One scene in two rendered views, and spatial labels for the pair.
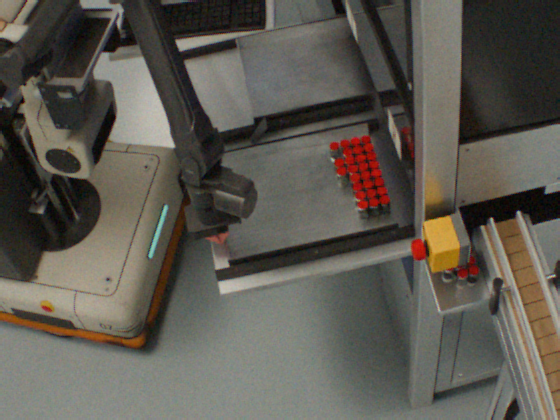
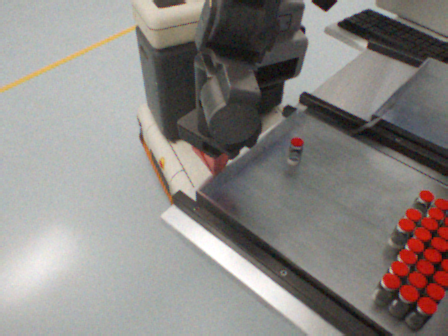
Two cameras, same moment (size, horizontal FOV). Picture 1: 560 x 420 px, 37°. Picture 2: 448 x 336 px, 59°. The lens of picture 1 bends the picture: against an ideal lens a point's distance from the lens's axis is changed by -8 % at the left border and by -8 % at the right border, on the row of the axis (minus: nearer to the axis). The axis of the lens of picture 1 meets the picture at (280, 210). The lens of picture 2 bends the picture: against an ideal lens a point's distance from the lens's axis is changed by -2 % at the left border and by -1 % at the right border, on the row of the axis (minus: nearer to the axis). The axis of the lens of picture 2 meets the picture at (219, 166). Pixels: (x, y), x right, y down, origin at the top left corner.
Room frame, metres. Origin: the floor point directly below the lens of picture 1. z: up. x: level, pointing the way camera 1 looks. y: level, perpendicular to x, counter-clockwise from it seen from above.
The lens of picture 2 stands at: (0.68, -0.16, 1.36)
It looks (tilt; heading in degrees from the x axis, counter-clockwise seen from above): 46 degrees down; 43
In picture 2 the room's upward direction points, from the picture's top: straight up
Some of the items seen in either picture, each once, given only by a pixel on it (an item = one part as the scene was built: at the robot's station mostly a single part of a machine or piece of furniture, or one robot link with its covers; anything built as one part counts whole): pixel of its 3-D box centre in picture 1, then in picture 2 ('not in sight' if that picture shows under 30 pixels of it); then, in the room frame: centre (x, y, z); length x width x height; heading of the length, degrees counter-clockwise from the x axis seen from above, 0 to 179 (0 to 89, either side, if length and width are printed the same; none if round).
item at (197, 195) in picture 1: (206, 189); (218, 79); (0.99, 0.12, 1.08); 0.07 x 0.06 x 0.07; 54
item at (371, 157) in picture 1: (375, 175); (446, 269); (1.06, -0.20, 0.90); 0.18 x 0.02 x 0.05; 0
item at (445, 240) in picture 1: (444, 243); not in sight; (0.82, -0.28, 1.00); 0.08 x 0.07 x 0.07; 91
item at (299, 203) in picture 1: (301, 193); (340, 208); (1.06, -0.05, 0.90); 0.34 x 0.26 x 0.04; 90
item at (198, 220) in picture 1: (209, 207); (217, 115); (0.99, 0.13, 1.02); 0.10 x 0.07 x 0.07; 92
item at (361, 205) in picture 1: (354, 179); (413, 248); (1.06, -0.16, 0.90); 0.18 x 0.02 x 0.05; 0
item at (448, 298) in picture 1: (463, 278); not in sight; (0.80, -0.32, 0.87); 0.14 x 0.13 x 0.02; 91
